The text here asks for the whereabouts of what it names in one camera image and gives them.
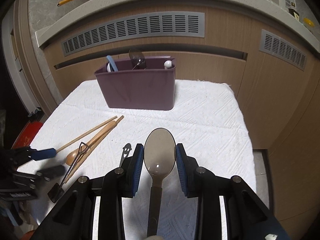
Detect black wire-handle spatula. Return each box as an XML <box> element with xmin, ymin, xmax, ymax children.
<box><xmin>48</xmin><ymin>142</ymin><xmax>89</xmax><ymax>203</ymax></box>

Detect wooden spoon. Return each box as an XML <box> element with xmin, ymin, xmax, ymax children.
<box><xmin>66</xmin><ymin>120</ymin><xmax>116</xmax><ymax>166</ymax></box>

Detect wooden chopstick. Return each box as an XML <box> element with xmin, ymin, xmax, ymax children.
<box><xmin>56</xmin><ymin>116</ymin><xmax>117</xmax><ymax>153</ymax></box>
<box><xmin>67</xmin><ymin>115</ymin><xmax>124</xmax><ymax>182</ymax></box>

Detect steel smiley-handle spoon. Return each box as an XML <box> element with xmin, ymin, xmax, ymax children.
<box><xmin>119</xmin><ymin>143</ymin><xmax>132</xmax><ymax>167</ymax></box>

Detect blue-grey plastic spoon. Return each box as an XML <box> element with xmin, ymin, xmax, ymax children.
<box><xmin>106</xmin><ymin>55</ymin><xmax>119</xmax><ymax>72</ymax></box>

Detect white ball-end utensil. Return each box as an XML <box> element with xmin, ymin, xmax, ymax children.
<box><xmin>164</xmin><ymin>60</ymin><xmax>174</xmax><ymax>69</ymax></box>

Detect red floor mat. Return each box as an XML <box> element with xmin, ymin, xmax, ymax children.
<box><xmin>12</xmin><ymin>121</ymin><xmax>43</xmax><ymax>149</ymax></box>

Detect white textured table cloth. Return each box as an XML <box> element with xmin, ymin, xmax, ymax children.
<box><xmin>20</xmin><ymin>80</ymin><xmax>256</xmax><ymax>239</ymax></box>

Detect purple plastic utensil caddy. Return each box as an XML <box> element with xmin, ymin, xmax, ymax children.
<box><xmin>94</xmin><ymin>56</ymin><xmax>176</xmax><ymax>111</ymax></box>

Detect small grey vent grille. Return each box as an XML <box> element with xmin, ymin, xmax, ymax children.
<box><xmin>259</xmin><ymin>29</ymin><xmax>307</xmax><ymax>70</ymax></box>

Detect long grey vent grille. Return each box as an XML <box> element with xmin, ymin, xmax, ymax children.
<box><xmin>61</xmin><ymin>11</ymin><xmax>205</xmax><ymax>56</ymax></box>

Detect yellow lid jar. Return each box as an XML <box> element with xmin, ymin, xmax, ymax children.
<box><xmin>303</xmin><ymin>18</ymin><xmax>315</xmax><ymax>28</ymax></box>

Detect dark sauce bottle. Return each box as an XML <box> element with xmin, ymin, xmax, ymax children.
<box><xmin>288</xmin><ymin>7</ymin><xmax>299</xmax><ymax>21</ymax></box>

